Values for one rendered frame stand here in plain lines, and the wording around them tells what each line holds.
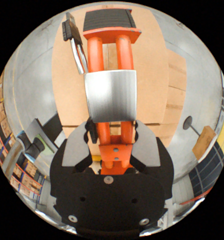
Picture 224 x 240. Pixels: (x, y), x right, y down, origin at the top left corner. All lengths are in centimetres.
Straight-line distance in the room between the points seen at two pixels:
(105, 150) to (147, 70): 24
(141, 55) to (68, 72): 22
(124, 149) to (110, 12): 24
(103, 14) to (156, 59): 21
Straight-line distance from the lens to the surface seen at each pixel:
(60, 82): 29
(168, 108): 87
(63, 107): 31
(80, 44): 16
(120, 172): 22
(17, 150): 83
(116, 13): 15
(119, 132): 30
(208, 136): 177
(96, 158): 40
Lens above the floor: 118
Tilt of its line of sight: 60 degrees down
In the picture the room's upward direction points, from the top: 179 degrees counter-clockwise
